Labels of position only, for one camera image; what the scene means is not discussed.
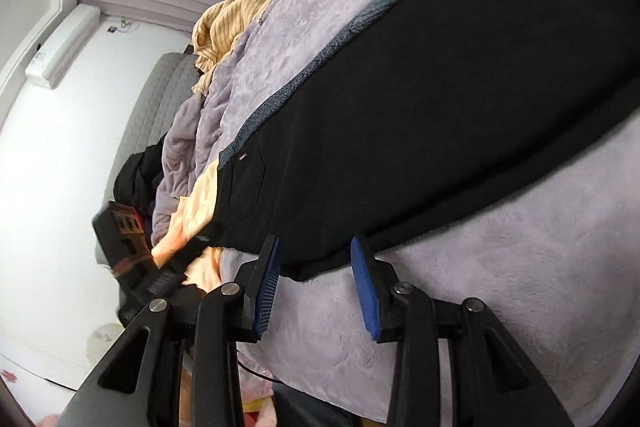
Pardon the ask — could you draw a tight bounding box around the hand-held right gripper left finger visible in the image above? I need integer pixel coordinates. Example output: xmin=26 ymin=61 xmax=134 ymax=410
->
xmin=60 ymin=234 xmax=281 ymax=427

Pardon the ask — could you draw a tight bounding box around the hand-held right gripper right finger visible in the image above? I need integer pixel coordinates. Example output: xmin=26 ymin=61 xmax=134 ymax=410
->
xmin=350 ymin=234 xmax=576 ymax=427

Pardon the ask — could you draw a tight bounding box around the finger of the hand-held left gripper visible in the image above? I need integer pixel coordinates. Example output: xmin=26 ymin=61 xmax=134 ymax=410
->
xmin=152 ymin=238 xmax=213 ymax=295

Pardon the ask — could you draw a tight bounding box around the black pants patterned grey waistband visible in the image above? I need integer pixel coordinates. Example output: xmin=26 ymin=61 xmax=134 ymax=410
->
xmin=199 ymin=0 xmax=640 ymax=284

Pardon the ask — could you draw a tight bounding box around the peach cloth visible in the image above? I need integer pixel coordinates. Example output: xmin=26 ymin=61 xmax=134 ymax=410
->
xmin=150 ymin=161 xmax=223 ymax=290

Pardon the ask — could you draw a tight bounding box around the black clothing pile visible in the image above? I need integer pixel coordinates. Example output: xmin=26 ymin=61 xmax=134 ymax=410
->
xmin=112 ymin=134 xmax=172 ymax=220

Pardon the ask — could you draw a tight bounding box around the grey quilted headboard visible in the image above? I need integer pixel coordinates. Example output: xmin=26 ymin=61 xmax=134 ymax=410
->
xmin=95 ymin=52 xmax=207 ymax=268

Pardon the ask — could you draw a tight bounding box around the white air conditioner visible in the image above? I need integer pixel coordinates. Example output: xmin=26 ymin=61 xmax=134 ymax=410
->
xmin=25 ymin=4 xmax=101 ymax=86

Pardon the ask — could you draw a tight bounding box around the yellow striped garment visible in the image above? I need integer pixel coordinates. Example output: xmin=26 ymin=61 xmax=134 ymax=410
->
xmin=191 ymin=0 xmax=282 ymax=96

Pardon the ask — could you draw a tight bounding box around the lavender plush blanket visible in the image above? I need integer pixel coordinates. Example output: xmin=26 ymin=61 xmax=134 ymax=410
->
xmin=150 ymin=0 xmax=640 ymax=427

